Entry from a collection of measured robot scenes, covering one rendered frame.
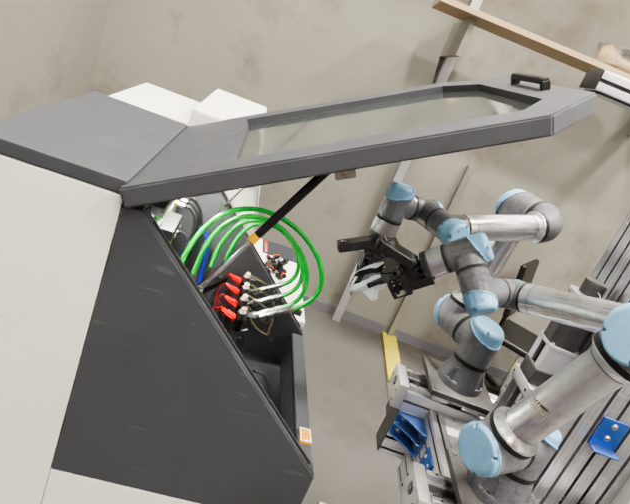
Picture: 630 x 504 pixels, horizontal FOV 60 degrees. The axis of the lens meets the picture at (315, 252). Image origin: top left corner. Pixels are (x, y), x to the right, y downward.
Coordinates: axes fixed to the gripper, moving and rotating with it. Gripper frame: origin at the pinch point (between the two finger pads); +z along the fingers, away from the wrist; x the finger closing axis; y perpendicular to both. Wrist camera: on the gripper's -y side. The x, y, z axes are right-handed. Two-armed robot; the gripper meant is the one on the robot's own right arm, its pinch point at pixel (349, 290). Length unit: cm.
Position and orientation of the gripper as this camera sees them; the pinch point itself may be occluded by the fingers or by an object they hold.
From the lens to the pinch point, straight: 164.6
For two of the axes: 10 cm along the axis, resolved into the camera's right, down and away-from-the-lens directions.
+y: 9.3, 3.1, 1.8
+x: -0.6, -3.7, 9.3
